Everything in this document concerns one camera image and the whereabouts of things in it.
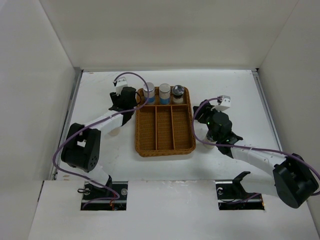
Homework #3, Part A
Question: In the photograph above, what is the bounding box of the silver lid blue label jar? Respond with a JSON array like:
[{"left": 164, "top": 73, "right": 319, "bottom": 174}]
[{"left": 143, "top": 82, "right": 156, "bottom": 105}]

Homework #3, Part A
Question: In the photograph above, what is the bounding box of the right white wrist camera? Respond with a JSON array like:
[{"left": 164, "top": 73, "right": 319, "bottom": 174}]
[{"left": 214, "top": 95, "right": 231, "bottom": 112}]

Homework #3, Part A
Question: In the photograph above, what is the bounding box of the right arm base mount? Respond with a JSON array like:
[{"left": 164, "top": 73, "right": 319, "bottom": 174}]
[{"left": 215, "top": 171, "right": 265, "bottom": 211}]

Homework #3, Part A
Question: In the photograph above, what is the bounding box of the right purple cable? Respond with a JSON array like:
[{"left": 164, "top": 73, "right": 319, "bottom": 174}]
[{"left": 191, "top": 97, "right": 320, "bottom": 196}]

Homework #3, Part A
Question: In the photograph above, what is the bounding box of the grey lid grinder bottle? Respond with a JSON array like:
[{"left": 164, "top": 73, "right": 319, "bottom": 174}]
[{"left": 171, "top": 85, "right": 185, "bottom": 105}]

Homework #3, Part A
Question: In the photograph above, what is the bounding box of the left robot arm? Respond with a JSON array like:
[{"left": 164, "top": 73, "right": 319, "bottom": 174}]
[{"left": 61, "top": 86, "right": 138, "bottom": 200}]

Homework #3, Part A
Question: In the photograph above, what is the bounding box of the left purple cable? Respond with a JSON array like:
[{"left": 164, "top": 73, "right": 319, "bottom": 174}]
[{"left": 53, "top": 72, "right": 148, "bottom": 210}]

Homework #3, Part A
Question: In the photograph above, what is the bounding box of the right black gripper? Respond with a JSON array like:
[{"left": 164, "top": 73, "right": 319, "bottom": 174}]
[{"left": 193, "top": 102, "right": 224, "bottom": 141}]

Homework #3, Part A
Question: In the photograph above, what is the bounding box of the yellow cap spice bottle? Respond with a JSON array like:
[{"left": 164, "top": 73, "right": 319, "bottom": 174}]
[{"left": 108, "top": 127, "right": 120, "bottom": 137}]

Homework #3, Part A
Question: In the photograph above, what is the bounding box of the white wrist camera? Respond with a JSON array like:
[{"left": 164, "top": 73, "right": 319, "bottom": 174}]
[
  {"left": 113, "top": 76, "right": 128, "bottom": 96},
  {"left": 214, "top": 95, "right": 231, "bottom": 112}
]

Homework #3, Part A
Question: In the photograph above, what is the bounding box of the purple cable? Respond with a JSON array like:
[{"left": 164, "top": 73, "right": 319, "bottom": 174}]
[
  {"left": 53, "top": 72, "right": 148, "bottom": 210},
  {"left": 191, "top": 97, "right": 320, "bottom": 196}
]

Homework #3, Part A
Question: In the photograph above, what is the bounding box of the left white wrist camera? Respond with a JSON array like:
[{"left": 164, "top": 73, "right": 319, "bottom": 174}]
[{"left": 113, "top": 76, "right": 128, "bottom": 96}]

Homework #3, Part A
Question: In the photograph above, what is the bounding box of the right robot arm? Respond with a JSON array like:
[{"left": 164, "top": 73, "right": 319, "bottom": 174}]
[{"left": 192, "top": 97, "right": 320, "bottom": 209}]

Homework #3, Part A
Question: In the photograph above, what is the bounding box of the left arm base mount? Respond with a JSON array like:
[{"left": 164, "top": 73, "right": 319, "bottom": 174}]
[{"left": 77, "top": 180, "right": 129, "bottom": 211}]

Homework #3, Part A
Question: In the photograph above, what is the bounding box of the black round cap spice bottle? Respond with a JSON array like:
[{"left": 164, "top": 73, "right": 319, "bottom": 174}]
[{"left": 203, "top": 133, "right": 216, "bottom": 150}]

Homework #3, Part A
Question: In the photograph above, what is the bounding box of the brown wicker divided tray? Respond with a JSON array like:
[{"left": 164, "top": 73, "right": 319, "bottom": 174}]
[{"left": 134, "top": 86, "right": 196, "bottom": 157}]

